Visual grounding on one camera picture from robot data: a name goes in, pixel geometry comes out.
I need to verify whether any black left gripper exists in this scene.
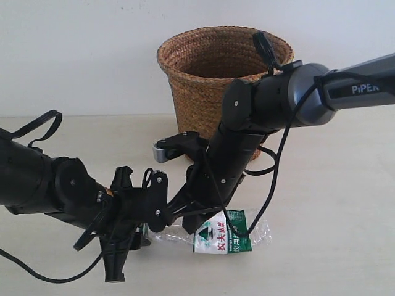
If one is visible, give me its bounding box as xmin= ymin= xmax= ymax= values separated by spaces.
xmin=98 ymin=168 xmax=168 ymax=282

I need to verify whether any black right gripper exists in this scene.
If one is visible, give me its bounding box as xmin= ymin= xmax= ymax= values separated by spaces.
xmin=166 ymin=141 xmax=246 ymax=234

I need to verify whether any silver wrist camera right gripper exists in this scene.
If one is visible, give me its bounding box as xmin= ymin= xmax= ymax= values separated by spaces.
xmin=152 ymin=131 xmax=201 ymax=163

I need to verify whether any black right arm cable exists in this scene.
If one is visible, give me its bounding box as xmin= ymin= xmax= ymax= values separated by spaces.
xmin=197 ymin=31 xmax=395 ymax=241

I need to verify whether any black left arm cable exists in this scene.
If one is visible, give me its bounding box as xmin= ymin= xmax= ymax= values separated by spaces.
xmin=0 ymin=109 xmax=107 ymax=275

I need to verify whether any clear plastic bottle green label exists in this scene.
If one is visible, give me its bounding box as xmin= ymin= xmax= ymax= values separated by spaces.
xmin=142 ymin=212 xmax=272 ymax=255

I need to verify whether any black wrist camera left gripper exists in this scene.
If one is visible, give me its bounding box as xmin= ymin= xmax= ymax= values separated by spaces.
xmin=110 ymin=166 xmax=133 ymax=190

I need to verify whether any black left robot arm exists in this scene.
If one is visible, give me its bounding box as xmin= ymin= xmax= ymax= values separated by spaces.
xmin=1 ymin=130 xmax=168 ymax=283

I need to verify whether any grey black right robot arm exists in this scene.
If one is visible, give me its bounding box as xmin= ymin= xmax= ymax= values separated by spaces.
xmin=162 ymin=54 xmax=394 ymax=233

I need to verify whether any brown woven straw basket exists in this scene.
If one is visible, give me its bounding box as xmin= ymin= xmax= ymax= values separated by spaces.
xmin=156 ymin=25 xmax=295 ymax=162

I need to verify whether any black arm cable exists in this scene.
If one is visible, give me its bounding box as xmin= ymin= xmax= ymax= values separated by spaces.
xmin=197 ymin=31 xmax=395 ymax=241
xmin=0 ymin=109 xmax=107 ymax=275

